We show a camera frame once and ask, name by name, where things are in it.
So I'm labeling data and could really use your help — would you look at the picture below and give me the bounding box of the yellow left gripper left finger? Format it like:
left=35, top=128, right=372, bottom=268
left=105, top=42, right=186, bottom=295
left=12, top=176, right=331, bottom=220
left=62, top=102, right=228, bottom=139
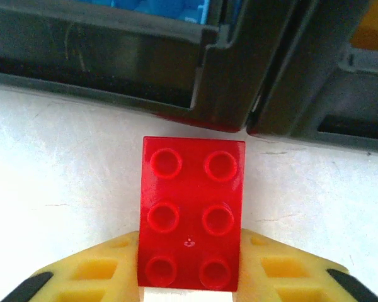
left=0, top=229, right=142, bottom=302

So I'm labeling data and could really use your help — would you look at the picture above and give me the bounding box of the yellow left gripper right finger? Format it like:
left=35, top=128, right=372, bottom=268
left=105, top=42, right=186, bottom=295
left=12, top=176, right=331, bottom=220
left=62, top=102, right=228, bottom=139
left=232, top=228, right=378, bottom=302

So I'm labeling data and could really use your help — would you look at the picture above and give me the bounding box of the red six-stud toy brick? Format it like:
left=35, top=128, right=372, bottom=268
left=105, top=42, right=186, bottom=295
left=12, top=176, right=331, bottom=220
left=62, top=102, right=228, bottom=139
left=137, top=135, right=246, bottom=292

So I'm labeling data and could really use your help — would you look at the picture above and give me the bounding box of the yellow toy brick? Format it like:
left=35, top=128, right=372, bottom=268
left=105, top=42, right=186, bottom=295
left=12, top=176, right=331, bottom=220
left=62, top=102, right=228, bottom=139
left=349, top=0, right=378, bottom=50

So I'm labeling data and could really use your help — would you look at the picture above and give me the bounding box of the long blue toy brick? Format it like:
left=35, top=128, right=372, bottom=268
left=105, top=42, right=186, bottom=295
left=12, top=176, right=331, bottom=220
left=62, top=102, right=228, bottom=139
left=108, top=0, right=215, bottom=25

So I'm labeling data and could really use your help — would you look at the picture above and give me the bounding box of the black plastic bin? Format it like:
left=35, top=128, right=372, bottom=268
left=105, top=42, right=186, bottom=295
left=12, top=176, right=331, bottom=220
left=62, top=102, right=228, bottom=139
left=247, top=0, right=378, bottom=155
left=0, top=0, right=303, bottom=133

